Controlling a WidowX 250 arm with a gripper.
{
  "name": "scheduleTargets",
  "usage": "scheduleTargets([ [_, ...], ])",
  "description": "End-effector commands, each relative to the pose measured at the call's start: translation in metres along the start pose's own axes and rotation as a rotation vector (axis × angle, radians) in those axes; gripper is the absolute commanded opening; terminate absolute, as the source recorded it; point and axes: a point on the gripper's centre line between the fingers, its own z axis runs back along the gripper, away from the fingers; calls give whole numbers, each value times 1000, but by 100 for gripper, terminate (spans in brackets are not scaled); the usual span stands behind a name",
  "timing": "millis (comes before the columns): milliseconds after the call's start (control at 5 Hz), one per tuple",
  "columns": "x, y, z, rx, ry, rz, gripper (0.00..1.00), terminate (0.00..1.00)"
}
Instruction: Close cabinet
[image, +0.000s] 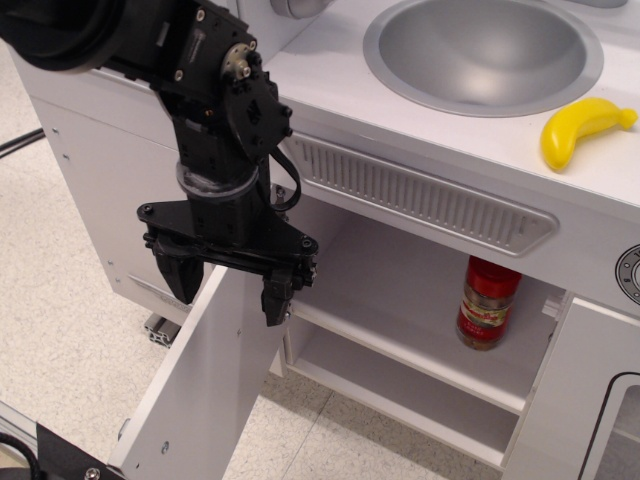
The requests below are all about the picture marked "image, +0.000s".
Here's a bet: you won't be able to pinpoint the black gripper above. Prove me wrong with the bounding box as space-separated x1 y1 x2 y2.
137 185 319 327

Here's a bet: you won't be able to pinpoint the white cabinet door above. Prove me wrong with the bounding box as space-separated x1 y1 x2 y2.
109 267 286 479

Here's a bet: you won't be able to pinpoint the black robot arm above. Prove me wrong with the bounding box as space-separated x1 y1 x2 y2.
1 1 318 326

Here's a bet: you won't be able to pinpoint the white toy kitchen cabinet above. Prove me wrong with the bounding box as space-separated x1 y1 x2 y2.
16 1 639 479

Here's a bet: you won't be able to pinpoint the black mounting plate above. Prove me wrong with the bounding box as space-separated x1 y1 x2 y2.
36 423 121 480

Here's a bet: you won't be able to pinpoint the red spice jar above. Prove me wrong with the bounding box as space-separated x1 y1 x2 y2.
456 256 522 351

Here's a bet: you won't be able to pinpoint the silver faucet base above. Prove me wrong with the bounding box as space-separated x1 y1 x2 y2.
270 0 332 20

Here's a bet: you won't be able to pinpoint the silver round sink bowl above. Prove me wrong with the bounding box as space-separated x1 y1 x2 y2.
363 1 604 118

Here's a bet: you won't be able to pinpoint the yellow toy banana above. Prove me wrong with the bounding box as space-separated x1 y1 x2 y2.
539 98 639 171

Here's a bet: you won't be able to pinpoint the white oven door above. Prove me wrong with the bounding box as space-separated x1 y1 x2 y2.
503 297 639 479

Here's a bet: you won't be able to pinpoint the round dial knob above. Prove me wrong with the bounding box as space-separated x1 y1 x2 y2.
615 245 640 304

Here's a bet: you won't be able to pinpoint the aluminium extrusion frame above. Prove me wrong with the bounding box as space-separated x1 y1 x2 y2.
144 314 181 349

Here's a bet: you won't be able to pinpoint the black cables on floor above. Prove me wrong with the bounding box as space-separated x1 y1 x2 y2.
0 127 45 160

